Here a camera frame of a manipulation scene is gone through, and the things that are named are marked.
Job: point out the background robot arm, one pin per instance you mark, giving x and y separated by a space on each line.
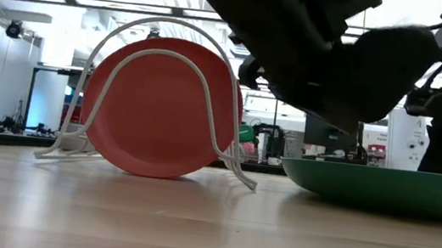
270 139
11 126

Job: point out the large black monitor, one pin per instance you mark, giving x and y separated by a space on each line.
322 135

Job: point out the black gantry frame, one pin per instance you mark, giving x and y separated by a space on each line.
275 118
30 99

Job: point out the grey white timer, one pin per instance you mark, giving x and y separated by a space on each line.
69 142

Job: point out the black ceiling camera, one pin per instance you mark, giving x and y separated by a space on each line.
14 29
153 34

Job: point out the plain orange plate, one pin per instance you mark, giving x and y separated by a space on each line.
154 111

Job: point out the person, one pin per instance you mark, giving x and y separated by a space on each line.
249 147

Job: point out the small green background plate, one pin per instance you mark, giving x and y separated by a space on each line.
246 133

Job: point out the large green plate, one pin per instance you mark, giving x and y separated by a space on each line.
388 186

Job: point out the white pillar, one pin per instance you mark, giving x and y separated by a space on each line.
407 140

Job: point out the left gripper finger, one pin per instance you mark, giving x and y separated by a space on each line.
381 76

